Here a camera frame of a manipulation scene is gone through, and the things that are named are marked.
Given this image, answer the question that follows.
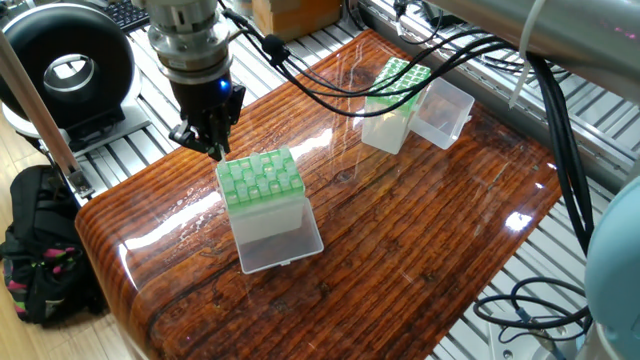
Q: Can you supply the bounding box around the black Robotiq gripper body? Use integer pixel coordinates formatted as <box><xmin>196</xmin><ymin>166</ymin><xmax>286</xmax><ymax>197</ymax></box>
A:
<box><xmin>168</xmin><ymin>72</ymin><xmax>246</xmax><ymax>131</ymax></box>

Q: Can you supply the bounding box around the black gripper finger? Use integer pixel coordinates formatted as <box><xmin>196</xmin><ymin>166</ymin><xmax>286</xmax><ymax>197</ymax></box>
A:
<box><xmin>210</xmin><ymin>115</ymin><xmax>237</xmax><ymax>156</ymax></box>
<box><xmin>168</xmin><ymin>124</ymin><xmax>219</xmax><ymax>161</ymax></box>

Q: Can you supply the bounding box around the clear pipette box green rack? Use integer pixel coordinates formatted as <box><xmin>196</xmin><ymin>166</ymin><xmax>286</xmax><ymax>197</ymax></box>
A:
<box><xmin>360</xmin><ymin>58</ymin><xmax>476</xmax><ymax>154</ymax></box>
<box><xmin>215</xmin><ymin>148</ymin><xmax>325</xmax><ymax>273</ymax></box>

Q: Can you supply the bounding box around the black keyboard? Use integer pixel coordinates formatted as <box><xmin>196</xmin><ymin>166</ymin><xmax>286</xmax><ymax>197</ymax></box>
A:
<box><xmin>100</xmin><ymin>0</ymin><xmax>151</xmax><ymax>29</ymax></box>

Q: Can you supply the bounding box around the cardboard box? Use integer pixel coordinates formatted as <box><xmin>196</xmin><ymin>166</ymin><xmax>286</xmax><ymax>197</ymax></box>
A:
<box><xmin>250</xmin><ymin>0</ymin><xmax>346</xmax><ymax>43</ymax></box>

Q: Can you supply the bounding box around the brown wooden pole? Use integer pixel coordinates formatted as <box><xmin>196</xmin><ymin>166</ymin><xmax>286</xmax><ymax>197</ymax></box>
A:
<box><xmin>0</xmin><ymin>35</ymin><xmax>91</xmax><ymax>196</ymax></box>

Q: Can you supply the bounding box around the black backpack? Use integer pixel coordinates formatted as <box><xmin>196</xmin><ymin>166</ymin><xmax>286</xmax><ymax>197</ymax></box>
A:
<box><xmin>0</xmin><ymin>165</ymin><xmax>106</xmax><ymax>326</ymax></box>

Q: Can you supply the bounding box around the thin white plastic strip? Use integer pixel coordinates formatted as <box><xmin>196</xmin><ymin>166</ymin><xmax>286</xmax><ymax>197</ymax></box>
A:
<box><xmin>508</xmin><ymin>0</ymin><xmax>551</xmax><ymax>111</ymax></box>

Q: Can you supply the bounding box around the black round ring device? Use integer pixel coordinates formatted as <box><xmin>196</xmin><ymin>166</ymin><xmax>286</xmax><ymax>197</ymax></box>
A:
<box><xmin>0</xmin><ymin>5</ymin><xmax>141</xmax><ymax>151</ymax></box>

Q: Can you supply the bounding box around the black gripper cable bundle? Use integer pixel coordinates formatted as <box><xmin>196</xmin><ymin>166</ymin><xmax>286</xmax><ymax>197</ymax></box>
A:
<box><xmin>220</xmin><ymin>10</ymin><xmax>596</xmax><ymax>251</ymax></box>

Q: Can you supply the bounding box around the black loose cable with plug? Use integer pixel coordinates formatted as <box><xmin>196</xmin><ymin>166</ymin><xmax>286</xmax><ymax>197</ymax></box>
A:
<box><xmin>475</xmin><ymin>275</ymin><xmax>591</xmax><ymax>346</ymax></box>

